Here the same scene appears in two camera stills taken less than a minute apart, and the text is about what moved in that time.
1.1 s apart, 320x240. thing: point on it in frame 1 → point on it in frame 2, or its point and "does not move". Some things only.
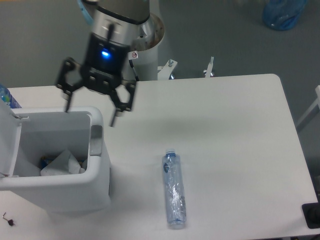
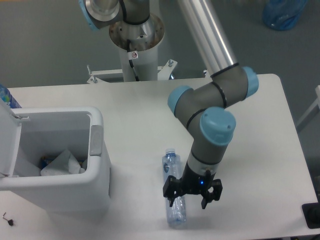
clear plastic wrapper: x=64 y=164 does not move
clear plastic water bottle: x=176 y=214 does not move
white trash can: x=28 y=135 does not move
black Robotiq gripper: x=106 y=60 → x=192 y=183
